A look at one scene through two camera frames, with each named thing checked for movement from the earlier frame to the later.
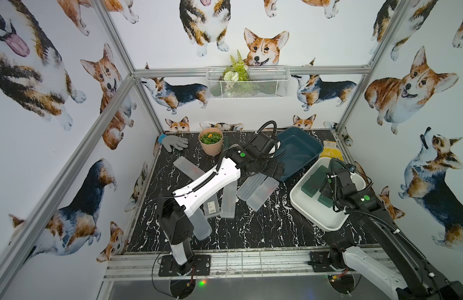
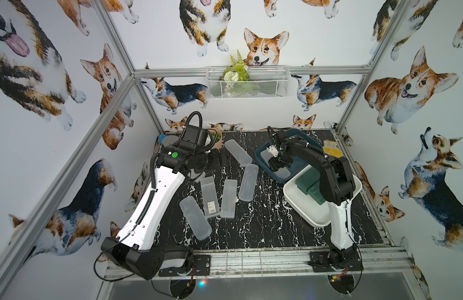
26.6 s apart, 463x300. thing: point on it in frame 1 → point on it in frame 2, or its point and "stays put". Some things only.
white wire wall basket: (263, 82) stays put
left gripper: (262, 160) → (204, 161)
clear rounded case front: (202, 229) stays put
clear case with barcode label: (211, 207) stays put
